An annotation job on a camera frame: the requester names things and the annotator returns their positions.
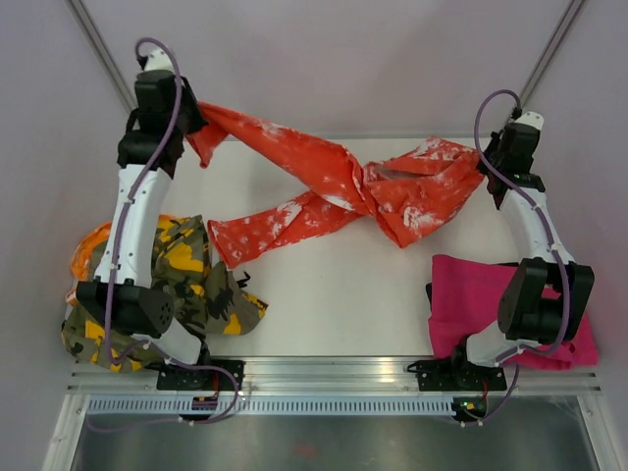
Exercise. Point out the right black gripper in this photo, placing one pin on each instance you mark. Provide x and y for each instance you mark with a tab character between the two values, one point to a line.
495	144

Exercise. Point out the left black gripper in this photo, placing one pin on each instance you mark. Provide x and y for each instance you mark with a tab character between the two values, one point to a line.
187	94

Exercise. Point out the orange white tie-dye trousers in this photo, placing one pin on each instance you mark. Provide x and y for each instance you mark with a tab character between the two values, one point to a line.
409	197

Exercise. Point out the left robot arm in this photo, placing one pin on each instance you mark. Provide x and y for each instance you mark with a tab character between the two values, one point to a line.
120	295

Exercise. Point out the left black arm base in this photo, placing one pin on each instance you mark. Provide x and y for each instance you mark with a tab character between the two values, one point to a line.
172	378

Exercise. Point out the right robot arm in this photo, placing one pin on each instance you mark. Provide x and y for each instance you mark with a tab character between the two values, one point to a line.
543	304

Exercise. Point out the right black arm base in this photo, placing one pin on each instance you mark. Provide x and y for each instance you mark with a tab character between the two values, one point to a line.
445	375

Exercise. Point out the pink folded trousers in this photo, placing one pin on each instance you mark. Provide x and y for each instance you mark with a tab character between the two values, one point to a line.
465	299

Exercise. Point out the camouflage trousers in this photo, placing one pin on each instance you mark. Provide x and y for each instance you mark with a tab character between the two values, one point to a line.
208	299

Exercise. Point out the orange plastic bag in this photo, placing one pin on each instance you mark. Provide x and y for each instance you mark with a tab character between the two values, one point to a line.
80	261

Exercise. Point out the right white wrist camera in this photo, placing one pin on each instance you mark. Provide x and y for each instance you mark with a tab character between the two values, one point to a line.
531	119

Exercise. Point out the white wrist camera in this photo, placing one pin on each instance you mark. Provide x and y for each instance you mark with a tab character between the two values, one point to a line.
155	60
531	119

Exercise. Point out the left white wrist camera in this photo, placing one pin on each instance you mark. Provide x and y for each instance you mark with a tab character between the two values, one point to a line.
155	60

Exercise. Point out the aluminium frame rail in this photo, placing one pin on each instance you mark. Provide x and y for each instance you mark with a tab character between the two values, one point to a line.
319	375

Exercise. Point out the slotted white cable duct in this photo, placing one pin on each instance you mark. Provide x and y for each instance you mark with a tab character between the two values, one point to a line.
274	405

